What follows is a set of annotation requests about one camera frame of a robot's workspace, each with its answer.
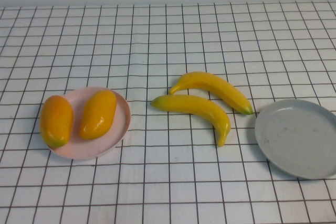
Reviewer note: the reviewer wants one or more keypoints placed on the white grid pattern tablecloth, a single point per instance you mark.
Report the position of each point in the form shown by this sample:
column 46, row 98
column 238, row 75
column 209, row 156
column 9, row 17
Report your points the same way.
column 168, row 45

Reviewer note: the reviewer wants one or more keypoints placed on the glossy yellow mango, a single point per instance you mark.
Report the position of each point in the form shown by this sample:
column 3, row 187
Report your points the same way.
column 98, row 116

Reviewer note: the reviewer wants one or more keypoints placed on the pink round plate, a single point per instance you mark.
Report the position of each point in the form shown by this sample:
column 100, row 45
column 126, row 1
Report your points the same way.
column 107, row 142

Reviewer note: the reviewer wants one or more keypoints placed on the yellow plastic banana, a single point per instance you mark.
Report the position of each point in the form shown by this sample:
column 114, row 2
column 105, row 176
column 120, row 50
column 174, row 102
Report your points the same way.
column 194, row 104
column 215, row 83

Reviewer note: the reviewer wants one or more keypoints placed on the yellow mango with orange blush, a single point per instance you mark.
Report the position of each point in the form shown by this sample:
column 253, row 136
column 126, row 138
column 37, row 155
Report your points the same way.
column 56, row 120

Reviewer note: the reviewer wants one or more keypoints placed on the grey round plate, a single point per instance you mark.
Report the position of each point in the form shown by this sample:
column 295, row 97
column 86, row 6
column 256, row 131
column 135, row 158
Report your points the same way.
column 296, row 140

